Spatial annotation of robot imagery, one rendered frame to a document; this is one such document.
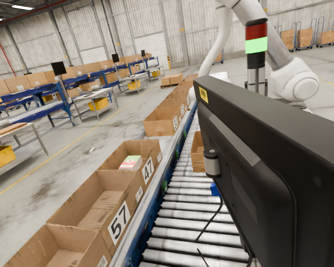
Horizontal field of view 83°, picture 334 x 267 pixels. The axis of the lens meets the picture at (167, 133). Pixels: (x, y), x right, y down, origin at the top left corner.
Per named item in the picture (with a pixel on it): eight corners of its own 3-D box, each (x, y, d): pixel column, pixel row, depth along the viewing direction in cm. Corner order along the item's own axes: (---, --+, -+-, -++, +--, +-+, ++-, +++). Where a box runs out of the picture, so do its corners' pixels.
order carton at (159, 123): (174, 135, 181) (170, 119, 174) (146, 137, 190) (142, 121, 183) (182, 120, 215) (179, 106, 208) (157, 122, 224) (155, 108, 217)
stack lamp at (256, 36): (269, 50, 46) (269, 21, 43) (246, 53, 47) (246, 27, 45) (264, 49, 50) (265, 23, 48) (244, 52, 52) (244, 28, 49)
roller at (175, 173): (241, 180, 135) (241, 175, 132) (172, 178, 151) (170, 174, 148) (240, 175, 139) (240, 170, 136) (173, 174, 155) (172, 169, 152)
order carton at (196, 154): (233, 171, 137) (231, 151, 130) (192, 172, 145) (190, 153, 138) (229, 145, 171) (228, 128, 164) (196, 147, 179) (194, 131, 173)
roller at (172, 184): (243, 193, 123) (243, 187, 121) (167, 189, 139) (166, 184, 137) (242, 187, 127) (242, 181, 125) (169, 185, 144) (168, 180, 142)
